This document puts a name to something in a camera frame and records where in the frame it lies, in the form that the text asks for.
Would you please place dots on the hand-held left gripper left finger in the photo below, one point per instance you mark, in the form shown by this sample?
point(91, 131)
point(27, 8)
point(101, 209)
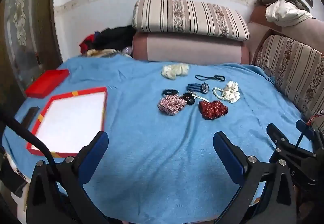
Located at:
point(97, 144)

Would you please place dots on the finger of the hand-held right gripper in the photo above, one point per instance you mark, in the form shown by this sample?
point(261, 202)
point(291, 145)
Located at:
point(277, 136)
point(302, 125)

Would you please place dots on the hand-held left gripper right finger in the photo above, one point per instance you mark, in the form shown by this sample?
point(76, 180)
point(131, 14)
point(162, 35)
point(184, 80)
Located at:
point(226, 154)

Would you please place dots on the red tray with white base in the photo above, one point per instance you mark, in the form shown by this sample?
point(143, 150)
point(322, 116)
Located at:
point(73, 117)

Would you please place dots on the red dotted scrunchie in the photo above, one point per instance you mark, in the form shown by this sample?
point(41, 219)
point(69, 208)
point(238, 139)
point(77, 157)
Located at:
point(212, 110)

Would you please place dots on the silver hair pin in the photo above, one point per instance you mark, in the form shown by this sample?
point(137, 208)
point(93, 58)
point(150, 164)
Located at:
point(201, 99)

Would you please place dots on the black scrunchie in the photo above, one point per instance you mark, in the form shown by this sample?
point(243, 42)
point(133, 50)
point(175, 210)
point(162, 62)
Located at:
point(188, 99)

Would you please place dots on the dark blue claw clip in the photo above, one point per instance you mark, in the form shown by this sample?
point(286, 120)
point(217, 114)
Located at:
point(200, 88)

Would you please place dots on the pink patterned scrunchie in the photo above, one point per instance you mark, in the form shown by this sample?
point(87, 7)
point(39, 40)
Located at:
point(170, 105)

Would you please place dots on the pink striped sofa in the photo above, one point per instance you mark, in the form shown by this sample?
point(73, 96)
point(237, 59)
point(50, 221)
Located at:
point(293, 69)

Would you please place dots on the white dotted scrunchie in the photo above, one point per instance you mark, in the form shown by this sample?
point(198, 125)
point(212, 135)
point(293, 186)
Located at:
point(232, 93)

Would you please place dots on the blue fleece blanket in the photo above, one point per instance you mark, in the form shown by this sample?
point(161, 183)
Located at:
point(157, 163)

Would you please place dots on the black rectangular case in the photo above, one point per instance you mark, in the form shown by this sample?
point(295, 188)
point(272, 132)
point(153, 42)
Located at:
point(29, 115)

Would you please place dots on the red box lid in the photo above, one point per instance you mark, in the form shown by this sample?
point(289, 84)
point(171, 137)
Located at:
point(48, 82)

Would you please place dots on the beige floral cloth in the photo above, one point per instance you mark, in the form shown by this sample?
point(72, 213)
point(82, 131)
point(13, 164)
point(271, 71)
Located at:
point(101, 53)

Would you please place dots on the cream fluffy scrunchie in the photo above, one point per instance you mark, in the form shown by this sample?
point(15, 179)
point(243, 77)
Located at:
point(174, 71)

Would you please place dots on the purple object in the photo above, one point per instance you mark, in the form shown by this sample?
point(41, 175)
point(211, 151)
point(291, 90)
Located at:
point(127, 49)

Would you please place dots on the dark clothes pile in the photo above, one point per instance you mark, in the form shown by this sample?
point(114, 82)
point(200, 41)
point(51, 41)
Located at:
point(111, 36)

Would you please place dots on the white cloth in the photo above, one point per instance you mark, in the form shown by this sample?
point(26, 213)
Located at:
point(281, 13)

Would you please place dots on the wooden glass cabinet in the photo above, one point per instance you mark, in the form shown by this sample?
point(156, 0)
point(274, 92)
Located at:
point(38, 24)

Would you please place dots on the striped floral cushion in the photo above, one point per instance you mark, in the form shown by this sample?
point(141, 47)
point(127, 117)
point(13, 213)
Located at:
point(189, 16)

